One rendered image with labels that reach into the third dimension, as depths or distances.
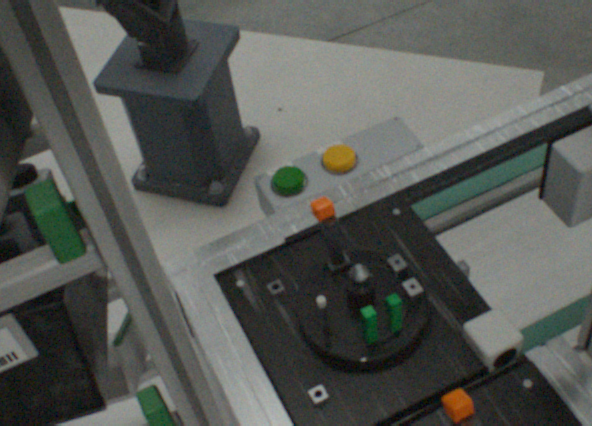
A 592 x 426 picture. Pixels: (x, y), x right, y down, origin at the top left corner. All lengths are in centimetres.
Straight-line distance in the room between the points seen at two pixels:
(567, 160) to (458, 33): 212
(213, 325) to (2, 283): 60
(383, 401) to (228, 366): 17
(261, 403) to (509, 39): 205
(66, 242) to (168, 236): 81
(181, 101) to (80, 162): 72
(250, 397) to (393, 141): 38
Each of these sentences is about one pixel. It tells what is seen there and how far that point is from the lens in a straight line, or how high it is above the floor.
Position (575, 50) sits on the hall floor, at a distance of 273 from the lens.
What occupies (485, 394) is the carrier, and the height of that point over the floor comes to 97.
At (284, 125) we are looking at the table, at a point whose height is 86.
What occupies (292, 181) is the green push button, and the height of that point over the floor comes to 97.
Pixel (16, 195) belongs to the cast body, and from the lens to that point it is 66.
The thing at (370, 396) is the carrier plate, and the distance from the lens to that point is 84.
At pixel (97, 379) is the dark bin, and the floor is 132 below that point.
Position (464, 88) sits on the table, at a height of 86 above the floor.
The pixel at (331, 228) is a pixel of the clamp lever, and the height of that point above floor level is 106.
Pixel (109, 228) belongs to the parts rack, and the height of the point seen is 148.
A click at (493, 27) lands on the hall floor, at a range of 279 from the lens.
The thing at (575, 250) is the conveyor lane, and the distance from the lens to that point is 102.
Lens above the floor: 172
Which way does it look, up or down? 50 degrees down
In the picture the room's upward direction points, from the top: 9 degrees counter-clockwise
